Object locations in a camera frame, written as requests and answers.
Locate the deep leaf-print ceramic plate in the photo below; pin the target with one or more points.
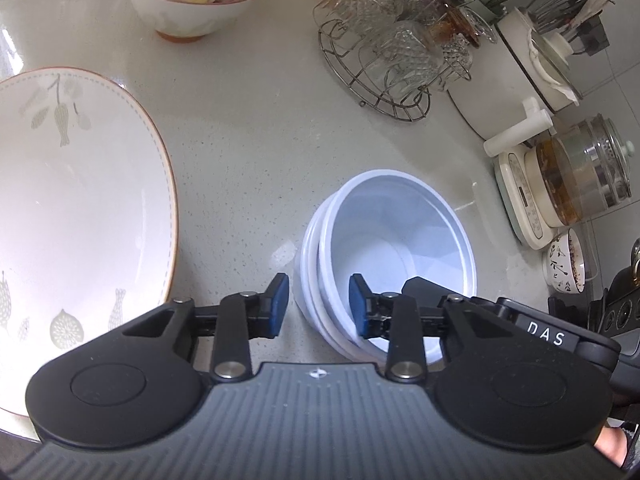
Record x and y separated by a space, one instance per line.
80 220

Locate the glass pot lid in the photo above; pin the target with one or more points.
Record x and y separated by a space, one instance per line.
555 67

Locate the person's right hand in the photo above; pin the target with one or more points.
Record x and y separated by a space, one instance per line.
610 447

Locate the white plastic bowl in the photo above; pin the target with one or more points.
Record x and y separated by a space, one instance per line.
400 220
301 280
314 260

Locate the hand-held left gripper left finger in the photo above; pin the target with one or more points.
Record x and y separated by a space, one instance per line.
280 305

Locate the small patterned ceramic bowl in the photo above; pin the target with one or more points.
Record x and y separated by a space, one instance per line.
562 262

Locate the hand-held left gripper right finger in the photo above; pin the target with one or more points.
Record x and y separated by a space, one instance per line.
357 305

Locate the white enamel pot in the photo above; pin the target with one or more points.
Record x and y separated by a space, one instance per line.
490 90

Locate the glass electric kettle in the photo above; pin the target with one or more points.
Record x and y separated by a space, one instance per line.
575 175

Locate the group of crystal glass cups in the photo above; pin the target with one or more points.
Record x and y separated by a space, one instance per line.
395 35

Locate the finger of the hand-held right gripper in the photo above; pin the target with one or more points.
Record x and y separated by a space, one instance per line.
425 287

